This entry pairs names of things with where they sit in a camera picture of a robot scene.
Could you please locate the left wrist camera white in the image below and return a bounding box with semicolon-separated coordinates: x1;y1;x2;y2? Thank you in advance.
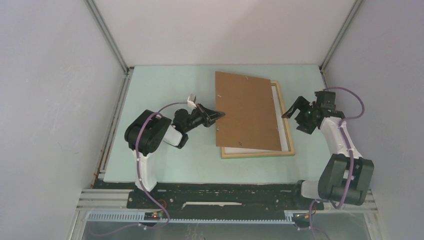
187;94;197;109

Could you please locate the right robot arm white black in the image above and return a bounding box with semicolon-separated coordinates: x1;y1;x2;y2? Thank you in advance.
282;87;374;209

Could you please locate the blue sea photo print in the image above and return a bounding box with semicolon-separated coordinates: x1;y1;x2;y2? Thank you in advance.
224;84;290;155

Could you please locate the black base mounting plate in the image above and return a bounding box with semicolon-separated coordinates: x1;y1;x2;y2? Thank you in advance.
125;179;326;223

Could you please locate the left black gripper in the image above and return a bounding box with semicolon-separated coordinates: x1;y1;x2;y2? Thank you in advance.
183;103;225;133

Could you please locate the right aluminium corner post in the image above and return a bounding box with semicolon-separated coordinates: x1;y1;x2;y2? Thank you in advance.
319;0;365;74

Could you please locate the left aluminium corner post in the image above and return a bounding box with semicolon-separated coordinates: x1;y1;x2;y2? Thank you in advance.
83;0;130;74

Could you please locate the wooden picture frame green edge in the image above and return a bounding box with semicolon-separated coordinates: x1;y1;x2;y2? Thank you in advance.
220;80;296;160

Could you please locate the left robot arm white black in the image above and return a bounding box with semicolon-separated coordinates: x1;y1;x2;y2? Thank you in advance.
124;103;225;208

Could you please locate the aluminium corner post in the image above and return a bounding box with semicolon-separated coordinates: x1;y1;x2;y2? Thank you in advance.
83;0;130;74
319;0;365;74

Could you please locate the aluminium rail base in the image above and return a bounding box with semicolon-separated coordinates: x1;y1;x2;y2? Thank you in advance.
76;189;380;224

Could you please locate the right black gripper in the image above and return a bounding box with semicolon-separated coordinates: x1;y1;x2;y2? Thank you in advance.
282;96;319;135

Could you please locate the brown cardboard backing board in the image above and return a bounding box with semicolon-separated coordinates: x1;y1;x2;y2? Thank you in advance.
215;71;282;151

